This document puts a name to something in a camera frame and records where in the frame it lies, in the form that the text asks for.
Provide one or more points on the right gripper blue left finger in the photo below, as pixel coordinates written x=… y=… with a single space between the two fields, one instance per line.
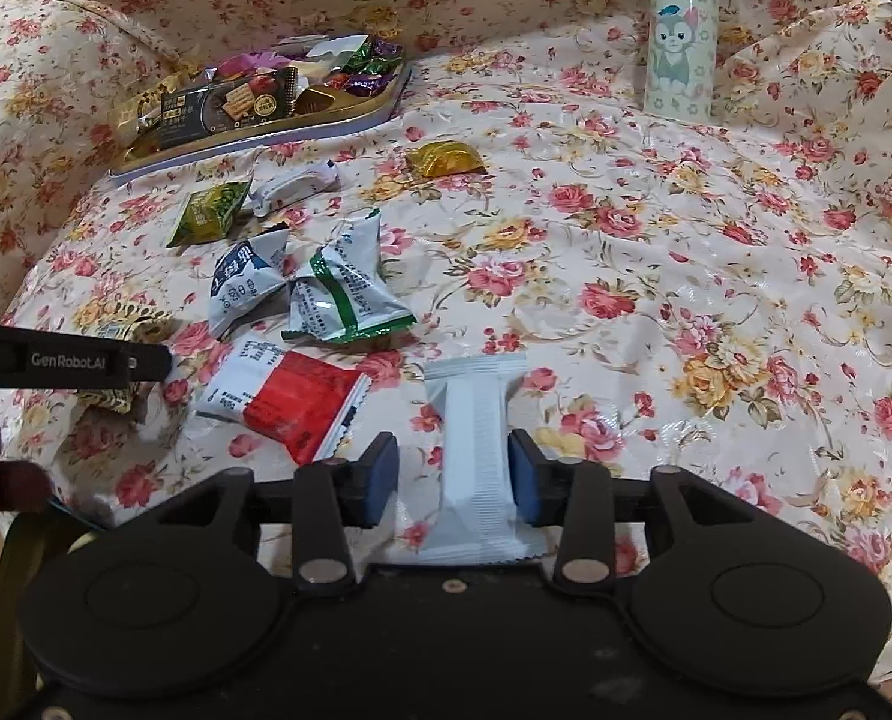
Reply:
x=330 y=496

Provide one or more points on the empty gold metal tray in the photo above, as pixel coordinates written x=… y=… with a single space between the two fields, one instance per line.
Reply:
x=31 y=542

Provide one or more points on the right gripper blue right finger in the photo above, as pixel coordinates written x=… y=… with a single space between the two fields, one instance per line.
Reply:
x=574 y=496

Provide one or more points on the beige patterned cracker packet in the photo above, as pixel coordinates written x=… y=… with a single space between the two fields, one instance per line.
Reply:
x=125 y=321

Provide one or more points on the silver white snack bar packet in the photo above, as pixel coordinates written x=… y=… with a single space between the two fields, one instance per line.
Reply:
x=477 y=522

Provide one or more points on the olive green snack packet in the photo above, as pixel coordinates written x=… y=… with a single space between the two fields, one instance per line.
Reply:
x=208 y=214

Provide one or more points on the gold tray with snacks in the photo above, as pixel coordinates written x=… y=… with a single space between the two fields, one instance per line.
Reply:
x=304 y=88

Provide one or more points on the small white candy wrapper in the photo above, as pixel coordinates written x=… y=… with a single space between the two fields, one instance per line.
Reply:
x=291 y=187

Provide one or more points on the green white snack packet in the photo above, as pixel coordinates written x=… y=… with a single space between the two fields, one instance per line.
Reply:
x=338 y=296

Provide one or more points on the floral sofa cover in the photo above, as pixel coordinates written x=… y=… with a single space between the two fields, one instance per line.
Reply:
x=717 y=296

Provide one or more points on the gold foil candy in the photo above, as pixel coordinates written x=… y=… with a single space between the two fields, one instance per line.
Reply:
x=444 y=159

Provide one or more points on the cat print water bottle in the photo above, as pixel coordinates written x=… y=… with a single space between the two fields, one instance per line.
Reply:
x=681 y=59

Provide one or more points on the navy white biscuit packet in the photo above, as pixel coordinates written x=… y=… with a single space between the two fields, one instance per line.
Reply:
x=251 y=281

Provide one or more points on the red white snack packet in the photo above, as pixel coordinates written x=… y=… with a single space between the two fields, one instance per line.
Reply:
x=303 y=403

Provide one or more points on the black cracker box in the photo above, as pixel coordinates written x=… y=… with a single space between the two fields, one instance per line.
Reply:
x=221 y=106

